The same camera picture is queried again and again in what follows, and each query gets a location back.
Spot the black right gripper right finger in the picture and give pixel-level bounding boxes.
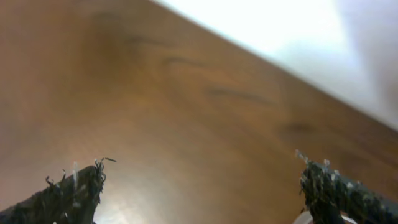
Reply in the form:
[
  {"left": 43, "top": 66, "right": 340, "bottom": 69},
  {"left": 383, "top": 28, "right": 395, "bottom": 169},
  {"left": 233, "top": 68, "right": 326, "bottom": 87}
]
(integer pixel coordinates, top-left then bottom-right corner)
[{"left": 294, "top": 150, "right": 397, "bottom": 224}]

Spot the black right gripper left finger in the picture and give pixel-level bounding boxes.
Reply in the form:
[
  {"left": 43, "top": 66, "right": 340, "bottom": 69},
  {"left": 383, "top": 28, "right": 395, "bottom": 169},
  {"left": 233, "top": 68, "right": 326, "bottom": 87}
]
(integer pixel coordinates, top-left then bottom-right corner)
[{"left": 1, "top": 157, "right": 106, "bottom": 224}]

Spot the white USB cable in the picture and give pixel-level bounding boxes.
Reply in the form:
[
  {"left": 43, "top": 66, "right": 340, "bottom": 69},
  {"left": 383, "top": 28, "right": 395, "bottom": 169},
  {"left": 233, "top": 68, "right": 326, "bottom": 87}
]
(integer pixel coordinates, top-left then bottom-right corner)
[{"left": 292, "top": 210, "right": 358, "bottom": 224}]

